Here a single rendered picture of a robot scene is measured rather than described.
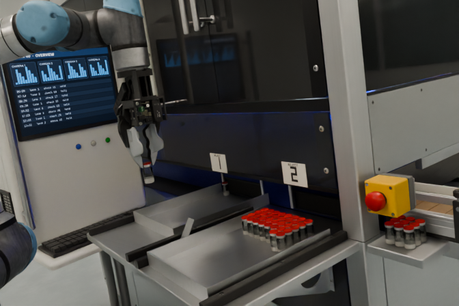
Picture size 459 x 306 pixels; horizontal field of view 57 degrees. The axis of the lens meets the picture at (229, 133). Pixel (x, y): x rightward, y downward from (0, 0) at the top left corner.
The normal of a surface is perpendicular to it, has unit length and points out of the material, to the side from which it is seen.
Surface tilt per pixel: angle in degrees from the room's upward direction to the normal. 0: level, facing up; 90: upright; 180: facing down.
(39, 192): 90
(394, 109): 90
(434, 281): 90
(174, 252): 90
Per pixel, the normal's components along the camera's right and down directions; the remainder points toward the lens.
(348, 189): -0.79, 0.19
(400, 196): 0.59, 0.03
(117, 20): -0.07, 0.15
